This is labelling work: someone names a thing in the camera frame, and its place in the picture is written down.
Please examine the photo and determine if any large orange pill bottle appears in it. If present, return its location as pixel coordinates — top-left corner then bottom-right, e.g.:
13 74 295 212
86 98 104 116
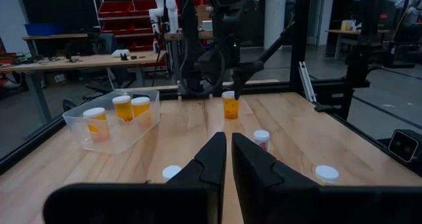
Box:
221 90 240 120
111 95 135 123
82 107 111 143
131 96 153 128

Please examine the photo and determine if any white tabletop device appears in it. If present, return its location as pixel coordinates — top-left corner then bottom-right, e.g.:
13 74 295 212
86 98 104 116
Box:
111 48 131 58

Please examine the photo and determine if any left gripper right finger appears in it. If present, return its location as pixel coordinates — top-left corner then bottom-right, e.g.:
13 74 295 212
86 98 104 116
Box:
231 132 422 224

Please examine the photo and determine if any wooden workbench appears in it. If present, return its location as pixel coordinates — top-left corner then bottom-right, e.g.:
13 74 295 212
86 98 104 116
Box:
0 50 169 126

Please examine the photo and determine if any clear plastic bin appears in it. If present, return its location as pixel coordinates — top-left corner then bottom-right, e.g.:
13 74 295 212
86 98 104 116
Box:
62 89 161 155

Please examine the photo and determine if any black frame clip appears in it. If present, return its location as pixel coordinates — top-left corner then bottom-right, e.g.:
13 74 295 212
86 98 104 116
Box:
313 104 337 113

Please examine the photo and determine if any wooden table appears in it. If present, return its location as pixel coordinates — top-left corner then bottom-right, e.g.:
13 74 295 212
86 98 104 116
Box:
324 19 392 59

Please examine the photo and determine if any white pillar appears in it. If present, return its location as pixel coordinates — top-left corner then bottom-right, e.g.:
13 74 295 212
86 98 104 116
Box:
263 0 287 50

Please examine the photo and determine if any yellow-green pill bottle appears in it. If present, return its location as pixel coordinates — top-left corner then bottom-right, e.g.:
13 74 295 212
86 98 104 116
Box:
315 165 340 186
161 165 183 184

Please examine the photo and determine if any black table-level camera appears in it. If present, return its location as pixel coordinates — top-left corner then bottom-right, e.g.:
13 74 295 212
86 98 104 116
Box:
387 128 422 164

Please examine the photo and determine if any blue storage bin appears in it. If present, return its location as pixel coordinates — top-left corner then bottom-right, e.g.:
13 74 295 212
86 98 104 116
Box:
24 22 65 37

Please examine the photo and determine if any shelf with red bins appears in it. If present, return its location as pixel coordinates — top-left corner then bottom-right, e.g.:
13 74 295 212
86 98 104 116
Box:
91 0 212 52

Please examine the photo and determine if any silver metal bracket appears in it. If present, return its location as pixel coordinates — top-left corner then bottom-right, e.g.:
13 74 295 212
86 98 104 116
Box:
298 61 317 103

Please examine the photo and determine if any black aluminium rig frame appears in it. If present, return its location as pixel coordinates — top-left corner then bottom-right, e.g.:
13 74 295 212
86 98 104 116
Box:
0 0 422 177

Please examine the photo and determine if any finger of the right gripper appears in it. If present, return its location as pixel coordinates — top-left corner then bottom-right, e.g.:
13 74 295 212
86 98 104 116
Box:
231 61 264 100

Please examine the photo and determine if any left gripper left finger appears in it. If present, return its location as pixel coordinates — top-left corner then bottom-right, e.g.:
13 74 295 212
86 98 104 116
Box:
42 131 227 224

